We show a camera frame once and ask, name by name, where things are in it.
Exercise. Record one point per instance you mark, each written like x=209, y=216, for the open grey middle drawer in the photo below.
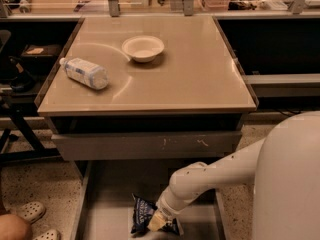
x=108, y=203

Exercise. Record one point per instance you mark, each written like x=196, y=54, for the white perforated clog shoe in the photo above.
x=31, y=212

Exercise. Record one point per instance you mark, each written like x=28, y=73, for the white paper bowl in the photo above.
x=143, y=49

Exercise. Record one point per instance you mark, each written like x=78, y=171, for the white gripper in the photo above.
x=165, y=206

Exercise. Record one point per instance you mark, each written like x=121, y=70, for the grey cabinet with drawers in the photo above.
x=194, y=85

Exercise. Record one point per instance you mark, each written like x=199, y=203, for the person's bare knee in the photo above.
x=13, y=227

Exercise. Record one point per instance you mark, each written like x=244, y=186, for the blue chip bag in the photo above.
x=143, y=212

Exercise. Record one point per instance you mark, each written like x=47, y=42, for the clear plastic water bottle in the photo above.
x=85, y=72

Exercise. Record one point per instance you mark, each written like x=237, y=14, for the black table frame leg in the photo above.
x=38, y=150

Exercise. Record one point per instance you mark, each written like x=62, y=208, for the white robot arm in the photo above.
x=284, y=168

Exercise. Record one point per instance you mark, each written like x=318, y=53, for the black bag on shelf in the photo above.
x=24, y=81

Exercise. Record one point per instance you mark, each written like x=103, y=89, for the closed grey top drawer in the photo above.
x=146, y=145

